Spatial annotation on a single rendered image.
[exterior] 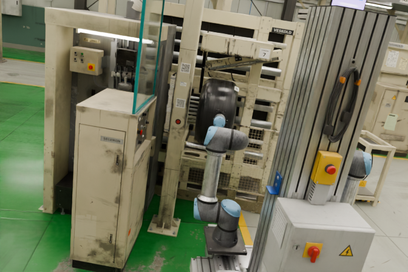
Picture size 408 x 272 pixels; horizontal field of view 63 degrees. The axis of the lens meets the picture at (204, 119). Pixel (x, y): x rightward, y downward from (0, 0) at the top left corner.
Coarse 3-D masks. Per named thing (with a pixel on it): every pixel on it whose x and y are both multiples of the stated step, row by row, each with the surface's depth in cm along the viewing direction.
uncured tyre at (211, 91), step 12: (204, 84) 265; (216, 84) 261; (228, 84) 263; (204, 96) 255; (216, 96) 254; (228, 96) 254; (204, 108) 252; (216, 108) 251; (228, 108) 251; (204, 120) 253; (228, 120) 252; (204, 132) 257
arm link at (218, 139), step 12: (216, 132) 177; (228, 132) 178; (204, 144) 180; (216, 144) 177; (228, 144) 177; (216, 156) 180; (216, 168) 181; (204, 180) 183; (216, 180) 183; (204, 192) 183; (204, 204) 182; (216, 204) 185; (204, 216) 183; (216, 216) 182
